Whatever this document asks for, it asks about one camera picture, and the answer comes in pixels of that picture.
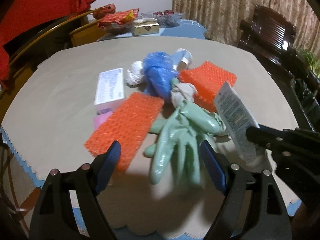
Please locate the dark wooden armchair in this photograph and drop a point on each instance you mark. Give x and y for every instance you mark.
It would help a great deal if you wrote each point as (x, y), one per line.
(270, 37)

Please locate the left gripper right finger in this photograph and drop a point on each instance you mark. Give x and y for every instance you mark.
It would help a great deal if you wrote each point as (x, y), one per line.
(267, 216)

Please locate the small orange foam net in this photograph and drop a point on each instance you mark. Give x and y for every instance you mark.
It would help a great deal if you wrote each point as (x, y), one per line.
(129, 125)

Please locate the green potted plant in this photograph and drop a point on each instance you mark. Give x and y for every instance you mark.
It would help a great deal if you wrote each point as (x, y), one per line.
(312, 61)

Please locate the crushed blue paper cup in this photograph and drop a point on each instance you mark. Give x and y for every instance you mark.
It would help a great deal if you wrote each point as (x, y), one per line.
(182, 59)

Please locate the blue plastic bag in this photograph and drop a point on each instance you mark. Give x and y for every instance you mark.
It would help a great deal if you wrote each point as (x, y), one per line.
(158, 72)

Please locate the gold tissue box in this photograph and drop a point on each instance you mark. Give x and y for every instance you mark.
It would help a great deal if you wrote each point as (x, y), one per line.
(145, 28)

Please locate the large orange foam net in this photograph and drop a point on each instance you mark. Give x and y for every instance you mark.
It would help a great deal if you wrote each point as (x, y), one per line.
(207, 79)

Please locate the white medicine box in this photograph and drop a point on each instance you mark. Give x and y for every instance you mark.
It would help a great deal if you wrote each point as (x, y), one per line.
(110, 92)

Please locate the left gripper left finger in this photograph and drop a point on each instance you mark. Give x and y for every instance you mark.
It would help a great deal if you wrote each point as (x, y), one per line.
(53, 216)

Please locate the blue tablecloth side table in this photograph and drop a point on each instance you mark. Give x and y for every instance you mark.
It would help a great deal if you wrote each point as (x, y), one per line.
(186, 28)

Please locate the grey glove cuff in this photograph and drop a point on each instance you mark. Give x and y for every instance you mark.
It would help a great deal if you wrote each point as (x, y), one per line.
(181, 91)

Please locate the green rubber glove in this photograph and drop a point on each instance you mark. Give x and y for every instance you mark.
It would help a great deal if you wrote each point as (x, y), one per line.
(180, 136)

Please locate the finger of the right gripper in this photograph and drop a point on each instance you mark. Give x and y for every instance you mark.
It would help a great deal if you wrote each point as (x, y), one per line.
(270, 136)

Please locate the pink paper packet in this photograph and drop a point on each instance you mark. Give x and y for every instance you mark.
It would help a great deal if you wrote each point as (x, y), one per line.
(100, 119)

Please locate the red snack bags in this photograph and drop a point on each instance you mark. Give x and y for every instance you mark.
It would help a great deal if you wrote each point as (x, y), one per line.
(119, 18)

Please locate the red cloth cover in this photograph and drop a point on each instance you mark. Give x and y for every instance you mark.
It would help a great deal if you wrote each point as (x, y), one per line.
(24, 15)

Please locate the red crumpled bag on chair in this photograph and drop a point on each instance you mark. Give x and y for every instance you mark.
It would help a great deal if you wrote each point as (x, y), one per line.
(103, 11)

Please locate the wooden chair frame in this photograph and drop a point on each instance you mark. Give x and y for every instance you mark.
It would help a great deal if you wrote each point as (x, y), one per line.
(31, 48)

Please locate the patterned beige curtain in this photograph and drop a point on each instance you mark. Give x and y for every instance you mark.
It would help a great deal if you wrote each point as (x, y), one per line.
(222, 18)

